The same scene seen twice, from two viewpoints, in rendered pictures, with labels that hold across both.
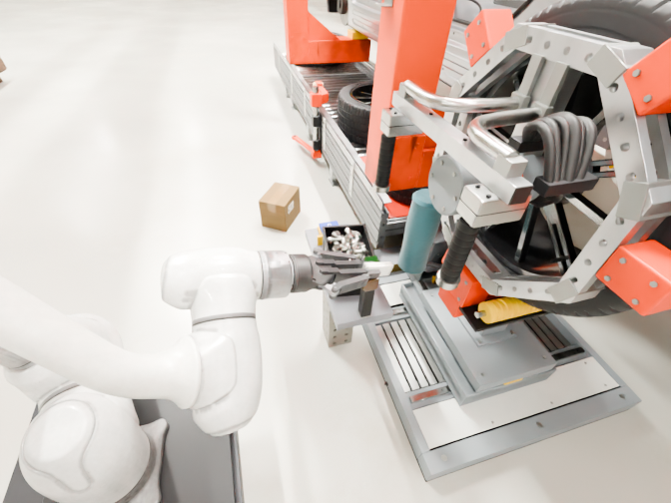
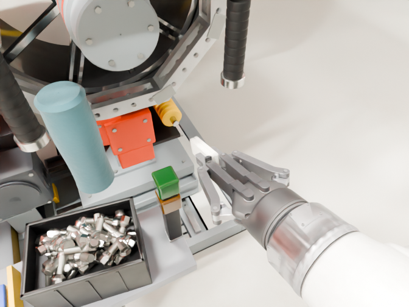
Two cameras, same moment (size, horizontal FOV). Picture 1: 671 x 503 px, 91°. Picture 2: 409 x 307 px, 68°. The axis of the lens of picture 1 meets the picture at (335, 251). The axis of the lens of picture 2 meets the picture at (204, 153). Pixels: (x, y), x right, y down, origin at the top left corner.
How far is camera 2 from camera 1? 0.62 m
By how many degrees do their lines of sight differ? 65
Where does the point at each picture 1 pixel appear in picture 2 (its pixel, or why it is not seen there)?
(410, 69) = not seen: outside the picture
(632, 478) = (215, 115)
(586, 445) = (201, 129)
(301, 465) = not seen: outside the picture
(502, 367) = (174, 148)
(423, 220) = (89, 116)
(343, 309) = (171, 259)
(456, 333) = (142, 176)
